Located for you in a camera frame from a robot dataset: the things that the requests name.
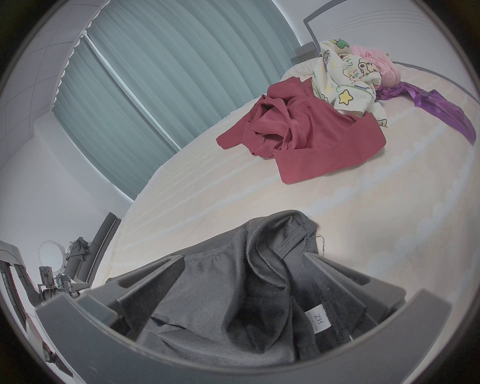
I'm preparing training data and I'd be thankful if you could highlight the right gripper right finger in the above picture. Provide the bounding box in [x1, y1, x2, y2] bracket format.
[302, 252, 407, 338]

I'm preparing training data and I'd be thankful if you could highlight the bed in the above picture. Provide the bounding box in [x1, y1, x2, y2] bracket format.
[90, 0, 480, 338]

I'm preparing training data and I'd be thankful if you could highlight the white printed garment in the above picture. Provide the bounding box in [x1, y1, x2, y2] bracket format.
[312, 37, 389, 128]

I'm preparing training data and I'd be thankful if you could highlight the pink garment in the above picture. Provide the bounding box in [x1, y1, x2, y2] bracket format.
[350, 45, 402, 88]

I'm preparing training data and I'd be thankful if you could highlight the black T-shirt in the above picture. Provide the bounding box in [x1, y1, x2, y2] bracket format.
[107, 210, 379, 370]

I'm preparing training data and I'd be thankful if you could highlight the blue-green curtain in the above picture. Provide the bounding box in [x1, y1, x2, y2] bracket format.
[86, 0, 302, 151]
[52, 37, 179, 201]

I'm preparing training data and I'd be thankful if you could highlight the grey bedside table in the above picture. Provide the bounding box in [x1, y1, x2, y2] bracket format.
[294, 42, 319, 65]

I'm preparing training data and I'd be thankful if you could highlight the cream pillow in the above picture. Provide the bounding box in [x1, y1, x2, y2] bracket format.
[281, 56, 323, 81]

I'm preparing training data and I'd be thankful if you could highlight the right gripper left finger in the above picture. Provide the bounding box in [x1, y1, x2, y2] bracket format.
[79, 254, 186, 340]

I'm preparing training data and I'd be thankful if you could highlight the dark red garment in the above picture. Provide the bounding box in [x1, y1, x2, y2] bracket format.
[216, 77, 387, 184]

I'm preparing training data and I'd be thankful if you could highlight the purple garment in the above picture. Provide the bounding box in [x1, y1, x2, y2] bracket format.
[375, 82, 477, 143]

